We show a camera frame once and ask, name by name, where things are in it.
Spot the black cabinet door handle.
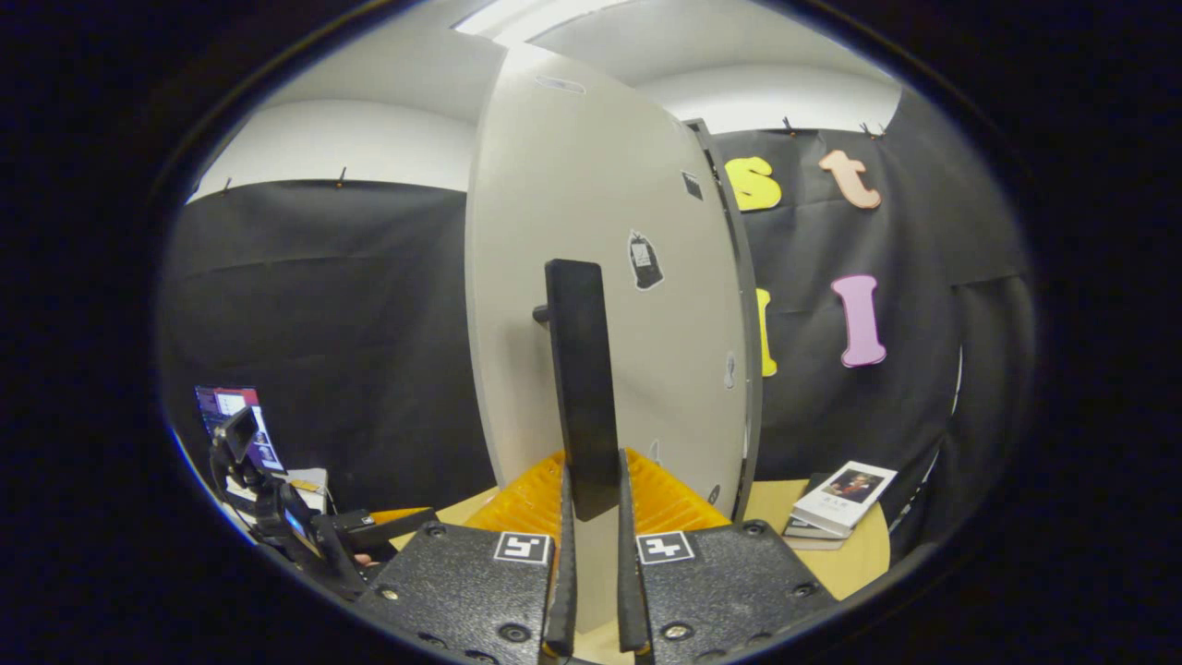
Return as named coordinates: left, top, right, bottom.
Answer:
left=533, top=259, right=621, bottom=523

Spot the grey cabinet door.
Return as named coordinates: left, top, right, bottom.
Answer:
left=464, top=42, right=751, bottom=638

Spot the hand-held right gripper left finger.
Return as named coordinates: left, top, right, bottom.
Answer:
left=356, top=450, right=578, bottom=661

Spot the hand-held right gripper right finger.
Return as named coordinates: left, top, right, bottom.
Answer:
left=617, top=448, right=839, bottom=661

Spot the laptop screen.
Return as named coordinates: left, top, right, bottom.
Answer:
left=195, top=386, right=287, bottom=474

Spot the white photo cover book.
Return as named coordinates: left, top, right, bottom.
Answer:
left=791, top=461, right=899, bottom=538

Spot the dark cover book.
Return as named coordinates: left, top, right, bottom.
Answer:
left=783, top=473, right=846, bottom=541

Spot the black backdrop cloth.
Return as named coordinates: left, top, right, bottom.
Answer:
left=157, top=88, right=1035, bottom=564

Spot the pale box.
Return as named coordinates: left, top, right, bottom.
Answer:
left=277, top=466, right=331, bottom=515

